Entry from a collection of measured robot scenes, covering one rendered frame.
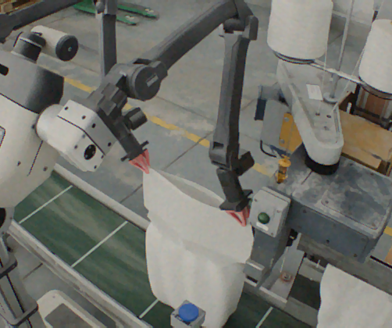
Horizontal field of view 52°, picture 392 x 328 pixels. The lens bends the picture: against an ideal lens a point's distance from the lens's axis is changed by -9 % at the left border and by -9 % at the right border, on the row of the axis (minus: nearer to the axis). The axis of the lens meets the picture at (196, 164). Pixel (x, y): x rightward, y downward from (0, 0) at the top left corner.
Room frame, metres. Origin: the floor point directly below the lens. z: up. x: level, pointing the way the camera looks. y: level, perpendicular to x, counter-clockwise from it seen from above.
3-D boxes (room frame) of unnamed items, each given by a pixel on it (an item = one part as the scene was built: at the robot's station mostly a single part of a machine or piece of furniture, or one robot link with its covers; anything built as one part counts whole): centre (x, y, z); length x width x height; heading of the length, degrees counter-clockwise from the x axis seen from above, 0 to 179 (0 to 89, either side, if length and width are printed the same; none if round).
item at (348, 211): (0.78, -0.35, 1.21); 0.30 x 0.25 x 0.30; 57
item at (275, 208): (0.72, -0.17, 1.29); 0.08 x 0.05 x 0.09; 57
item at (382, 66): (0.97, -0.47, 1.61); 0.15 x 0.14 x 0.17; 57
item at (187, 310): (0.71, -0.01, 0.84); 0.06 x 0.06 x 0.02
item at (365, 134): (1.08, -0.51, 1.18); 0.34 x 0.25 x 0.31; 147
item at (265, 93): (1.25, -0.22, 1.25); 0.10 x 0.08 x 0.12; 172
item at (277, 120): (1.13, -0.33, 1.23); 0.28 x 0.07 x 0.16; 57
